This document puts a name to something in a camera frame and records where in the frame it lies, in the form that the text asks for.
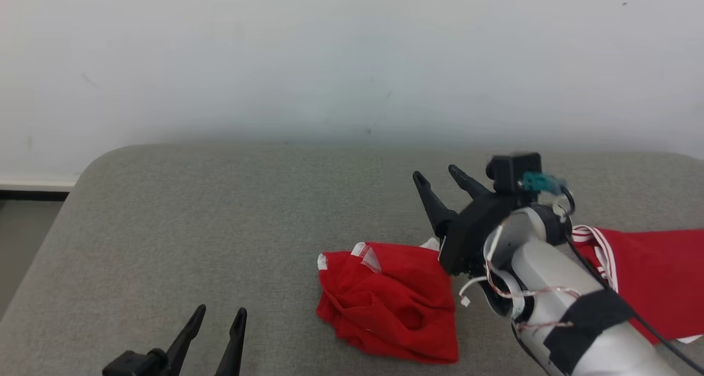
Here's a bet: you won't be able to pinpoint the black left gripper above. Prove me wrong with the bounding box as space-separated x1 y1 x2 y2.
102 305 248 376

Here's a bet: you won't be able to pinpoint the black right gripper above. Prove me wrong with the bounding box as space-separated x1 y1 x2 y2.
412 164 532 277

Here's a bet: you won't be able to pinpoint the red white-striped Bulls shorts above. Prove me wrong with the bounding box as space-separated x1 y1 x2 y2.
316 241 460 364

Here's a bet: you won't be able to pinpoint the red Bulls 23 jersey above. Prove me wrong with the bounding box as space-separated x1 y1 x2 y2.
571 225 704 346

